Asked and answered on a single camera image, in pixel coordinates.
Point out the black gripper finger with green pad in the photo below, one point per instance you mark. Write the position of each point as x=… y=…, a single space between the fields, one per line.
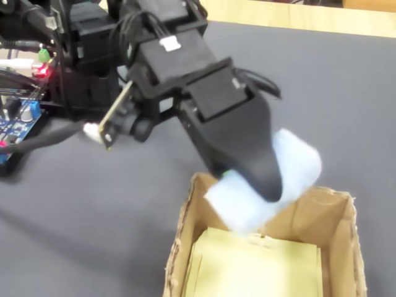
x=221 y=172
x=247 y=148

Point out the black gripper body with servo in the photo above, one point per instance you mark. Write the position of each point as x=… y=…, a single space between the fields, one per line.
x=216 y=92

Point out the light blue foam block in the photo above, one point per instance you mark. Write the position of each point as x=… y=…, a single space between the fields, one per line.
x=247 y=204

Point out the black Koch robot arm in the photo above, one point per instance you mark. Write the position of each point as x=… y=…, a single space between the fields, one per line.
x=173 y=55

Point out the cardboard box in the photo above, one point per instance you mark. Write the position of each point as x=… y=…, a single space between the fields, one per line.
x=309 y=222

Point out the dark grey textured mat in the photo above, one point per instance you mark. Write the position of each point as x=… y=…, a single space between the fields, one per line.
x=325 y=108

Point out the yellow paper sheet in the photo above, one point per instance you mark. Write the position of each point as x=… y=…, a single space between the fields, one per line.
x=253 y=269

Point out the red lit controller board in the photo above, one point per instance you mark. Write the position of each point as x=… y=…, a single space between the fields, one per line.
x=41 y=70

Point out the green terminal connector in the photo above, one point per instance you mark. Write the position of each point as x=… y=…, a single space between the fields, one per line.
x=43 y=55

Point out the blue circuit board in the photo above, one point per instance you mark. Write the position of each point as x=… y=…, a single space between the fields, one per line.
x=15 y=127

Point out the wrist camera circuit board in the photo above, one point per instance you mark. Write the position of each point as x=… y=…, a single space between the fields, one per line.
x=116 y=119

